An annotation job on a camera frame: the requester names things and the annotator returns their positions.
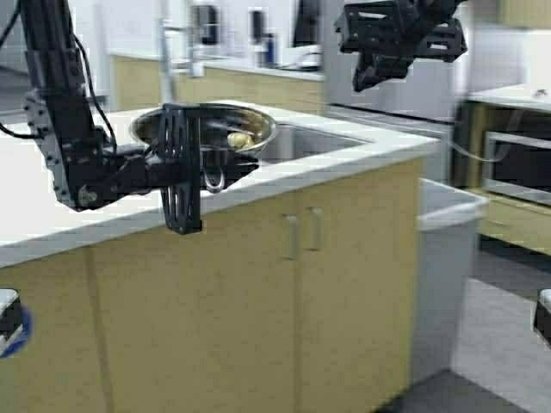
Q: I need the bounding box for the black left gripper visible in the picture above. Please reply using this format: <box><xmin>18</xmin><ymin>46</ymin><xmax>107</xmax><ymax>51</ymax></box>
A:
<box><xmin>65</xmin><ymin>103</ymin><xmax>202</xmax><ymax>235</ymax></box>

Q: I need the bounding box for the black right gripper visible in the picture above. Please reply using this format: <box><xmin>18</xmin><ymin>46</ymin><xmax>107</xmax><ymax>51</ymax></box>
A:
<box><xmin>334</xmin><ymin>1</ymin><xmax>468</xmax><ymax>63</ymax></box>

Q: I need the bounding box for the black frying pan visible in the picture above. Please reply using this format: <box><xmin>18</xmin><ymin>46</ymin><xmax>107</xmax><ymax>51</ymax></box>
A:
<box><xmin>129</xmin><ymin>103</ymin><xmax>277</xmax><ymax>194</ymax></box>

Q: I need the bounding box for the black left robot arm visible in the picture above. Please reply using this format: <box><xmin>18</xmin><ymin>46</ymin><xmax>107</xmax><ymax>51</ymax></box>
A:
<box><xmin>16</xmin><ymin>1</ymin><xmax>202</xmax><ymax>235</ymax></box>

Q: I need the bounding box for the chrome sink faucet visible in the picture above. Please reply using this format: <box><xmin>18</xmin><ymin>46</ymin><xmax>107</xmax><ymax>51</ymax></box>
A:
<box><xmin>158</xmin><ymin>1</ymin><xmax>204</xmax><ymax>103</ymax></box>

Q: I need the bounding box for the background wooden counter cabinet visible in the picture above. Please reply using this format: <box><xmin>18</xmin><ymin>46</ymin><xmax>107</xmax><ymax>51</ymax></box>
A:
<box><xmin>110</xmin><ymin>50</ymin><xmax>325</xmax><ymax>114</ymax></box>

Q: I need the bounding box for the stainless steel sink basin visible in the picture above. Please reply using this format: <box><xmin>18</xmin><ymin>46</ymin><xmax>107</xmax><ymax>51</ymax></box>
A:
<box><xmin>255</xmin><ymin>124</ymin><xmax>368</xmax><ymax>164</ymax></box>

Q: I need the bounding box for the right background shelf unit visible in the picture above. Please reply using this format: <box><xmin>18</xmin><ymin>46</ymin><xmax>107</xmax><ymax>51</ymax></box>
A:
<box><xmin>450</xmin><ymin>84</ymin><xmax>550</xmax><ymax>255</ymax></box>

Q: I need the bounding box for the kitchen island cabinet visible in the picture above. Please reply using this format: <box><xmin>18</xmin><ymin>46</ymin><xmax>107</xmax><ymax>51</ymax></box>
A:
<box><xmin>1</xmin><ymin>108</ymin><xmax>437</xmax><ymax>412</ymax></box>

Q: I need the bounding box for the grey plastic trash bin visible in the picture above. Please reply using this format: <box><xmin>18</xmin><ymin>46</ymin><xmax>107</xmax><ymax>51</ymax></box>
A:
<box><xmin>411</xmin><ymin>179</ymin><xmax>489</xmax><ymax>384</ymax></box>

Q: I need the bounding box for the object at left edge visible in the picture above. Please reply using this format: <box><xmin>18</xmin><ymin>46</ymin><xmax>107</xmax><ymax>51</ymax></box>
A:
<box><xmin>1</xmin><ymin>288</ymin><xmax>33</xmax><ymax>359</ymax></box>

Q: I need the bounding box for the black object at right edge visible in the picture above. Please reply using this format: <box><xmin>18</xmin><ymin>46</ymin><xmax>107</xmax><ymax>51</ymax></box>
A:
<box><xmin>533</xmin><ymin>289</ymin><xmax>551</xmax><ymax>346</ymax></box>

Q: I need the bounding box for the left cabinet door handle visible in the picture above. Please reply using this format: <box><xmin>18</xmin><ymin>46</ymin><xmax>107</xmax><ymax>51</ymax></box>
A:
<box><xmin>282</xmin><ymin>214</ymin><xmax>300</xmax><ymax>261</ymax></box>

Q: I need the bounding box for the cabinet door handle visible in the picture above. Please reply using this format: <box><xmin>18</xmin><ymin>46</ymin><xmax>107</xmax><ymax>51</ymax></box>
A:
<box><xmin>307</xmin><ymin>206</ymin><xmax>324</xmax><ymax>251</ymax></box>
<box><xmin>282</xmin><ymin>214</ymin><xmax>300</xmax><ymax>261</ymax></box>

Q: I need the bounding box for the right cabinet door handle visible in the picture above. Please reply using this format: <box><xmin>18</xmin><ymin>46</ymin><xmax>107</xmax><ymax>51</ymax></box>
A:
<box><xmin>307</xmin><ymin>206</ymin><xmax>324</xmax><ymax>251</ymax></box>

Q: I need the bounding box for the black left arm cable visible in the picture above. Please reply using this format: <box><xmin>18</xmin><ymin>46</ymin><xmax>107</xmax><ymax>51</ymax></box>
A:
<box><xmin>0</xmin><ymin>0</ymin><xmax>119</xmax><ymax>151</ymax></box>

